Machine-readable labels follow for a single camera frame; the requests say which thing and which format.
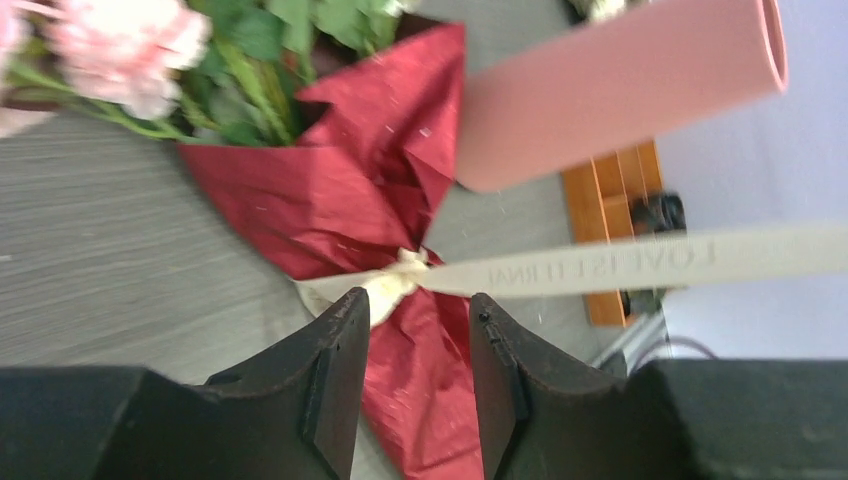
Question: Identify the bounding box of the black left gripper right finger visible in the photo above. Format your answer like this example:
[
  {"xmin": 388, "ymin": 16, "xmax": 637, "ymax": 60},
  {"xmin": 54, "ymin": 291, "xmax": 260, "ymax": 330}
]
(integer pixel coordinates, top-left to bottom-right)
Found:
[{"xmin": 469, "ymin": 293, "xmax": 689, "ymax": 479}]

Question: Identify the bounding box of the pink artificial flower bouquet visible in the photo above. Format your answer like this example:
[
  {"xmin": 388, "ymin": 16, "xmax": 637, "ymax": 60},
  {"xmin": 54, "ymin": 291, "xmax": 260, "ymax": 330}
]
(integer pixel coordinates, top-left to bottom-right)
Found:
[{"xmin": 1, "ymin": 1, "xmax": 417, "ymax": 146}]

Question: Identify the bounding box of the pink cylindrical vase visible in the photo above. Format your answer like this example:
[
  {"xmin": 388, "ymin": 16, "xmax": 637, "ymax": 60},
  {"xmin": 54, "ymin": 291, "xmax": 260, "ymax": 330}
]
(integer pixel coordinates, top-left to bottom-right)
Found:
[{"xmin": 456, "ymin": 0, "xmax": 788, "ymax": 192}]

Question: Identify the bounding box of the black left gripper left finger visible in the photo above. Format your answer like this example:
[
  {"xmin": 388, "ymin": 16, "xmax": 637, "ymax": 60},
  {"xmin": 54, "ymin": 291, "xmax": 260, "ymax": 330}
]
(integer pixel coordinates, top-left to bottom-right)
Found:
[{"xmin": 99, "ymin": 287, "xmax": 369, "ymax": 479}]

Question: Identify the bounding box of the orange wooden compartment tray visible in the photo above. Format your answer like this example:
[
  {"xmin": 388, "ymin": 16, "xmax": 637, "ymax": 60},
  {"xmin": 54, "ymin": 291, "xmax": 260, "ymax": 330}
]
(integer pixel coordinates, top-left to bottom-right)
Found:
[{"xmin": 562, "ymin": 140, "xmax": 665, "ymax": 327}]

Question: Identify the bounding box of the cream printed ribbon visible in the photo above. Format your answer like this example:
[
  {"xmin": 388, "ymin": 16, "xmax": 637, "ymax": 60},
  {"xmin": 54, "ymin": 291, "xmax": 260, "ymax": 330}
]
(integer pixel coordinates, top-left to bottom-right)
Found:
[{"xmin": 296, "ymin": 225, "xmax": 847, "ymax": 326}]

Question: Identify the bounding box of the dark red wrapping paper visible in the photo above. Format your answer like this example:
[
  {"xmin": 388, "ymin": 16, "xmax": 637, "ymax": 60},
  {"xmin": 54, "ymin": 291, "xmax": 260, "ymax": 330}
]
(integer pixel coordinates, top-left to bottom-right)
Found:
[{"xmin": 178, "ymin": 23, "xmax": 483, "ymax": 479}]

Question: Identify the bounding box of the rolled dark patterned tie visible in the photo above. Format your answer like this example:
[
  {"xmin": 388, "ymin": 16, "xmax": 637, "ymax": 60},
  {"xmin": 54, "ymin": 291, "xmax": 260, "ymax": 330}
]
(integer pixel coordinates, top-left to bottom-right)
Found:
[{"xmin": 630, "ymin": 191, "xmax": 687, "ymax": 236}]

